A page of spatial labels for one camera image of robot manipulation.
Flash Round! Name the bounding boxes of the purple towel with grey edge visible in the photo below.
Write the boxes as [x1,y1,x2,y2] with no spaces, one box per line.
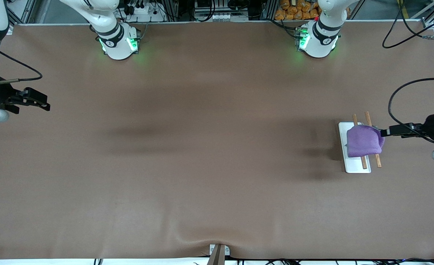
[346,125,385,158]

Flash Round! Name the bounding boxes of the white rack with wooden bars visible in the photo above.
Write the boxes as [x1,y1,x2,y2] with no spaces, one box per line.
[338,112,382,174]

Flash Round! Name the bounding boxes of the bag of orange snacks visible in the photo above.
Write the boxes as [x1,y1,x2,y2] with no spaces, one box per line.
[275,0,351,21]

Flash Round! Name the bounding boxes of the brown table mat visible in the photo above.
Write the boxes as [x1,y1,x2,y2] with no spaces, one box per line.
[0,21,434,260]

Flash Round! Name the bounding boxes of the white socket strip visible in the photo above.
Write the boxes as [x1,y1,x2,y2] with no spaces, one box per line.
[195,12,249,22]

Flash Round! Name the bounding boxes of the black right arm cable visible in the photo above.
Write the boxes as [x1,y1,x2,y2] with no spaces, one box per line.
[0,42,43,84]

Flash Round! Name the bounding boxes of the grey metal clamp bracket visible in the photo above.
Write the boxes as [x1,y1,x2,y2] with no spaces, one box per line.
[209,244,230,256]

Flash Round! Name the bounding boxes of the brown camera mount pole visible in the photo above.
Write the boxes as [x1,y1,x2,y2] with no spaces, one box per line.
[207,245,226,265]

